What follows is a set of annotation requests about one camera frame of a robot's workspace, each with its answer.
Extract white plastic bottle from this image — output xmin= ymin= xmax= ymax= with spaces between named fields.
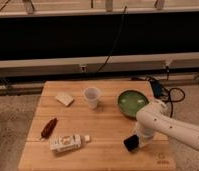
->
xmin=50 ymin=134 xmax=91 ymax=153

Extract black hanging cable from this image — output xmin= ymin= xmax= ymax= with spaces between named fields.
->
xmin=94 ymin=5 xmax=128 ymax=74

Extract metal rail frame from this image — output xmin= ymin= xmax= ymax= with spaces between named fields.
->
xmin=0 ymin=52 xmax=199 ymax=77

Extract black rectangular eraser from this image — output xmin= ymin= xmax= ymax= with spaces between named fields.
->
xmin=124 ymin=135 xmax=139 ymax=152

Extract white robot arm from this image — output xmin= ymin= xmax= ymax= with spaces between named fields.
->
xmin=135 ymin=99 xmax=199 ymax=151

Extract black cable by robot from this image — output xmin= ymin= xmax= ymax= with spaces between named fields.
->
xmin=144 ymin=75 xmax=186 ymax=118

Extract white ceramic cup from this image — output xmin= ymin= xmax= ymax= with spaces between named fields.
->
xmin=83 ymin=87 xmax=101 ymax=109

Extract brown wrapped snack bar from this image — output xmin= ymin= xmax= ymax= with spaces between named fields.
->
xmin=41 ymin=118 xmax=57 ymax=138

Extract green bowl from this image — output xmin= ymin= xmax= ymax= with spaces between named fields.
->
xmin=117 ymin=90 xmax=149 ymax=119

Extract wooden board table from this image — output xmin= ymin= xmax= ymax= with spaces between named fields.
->
xmin=18 ymin=81 xmax=175 ymax=171

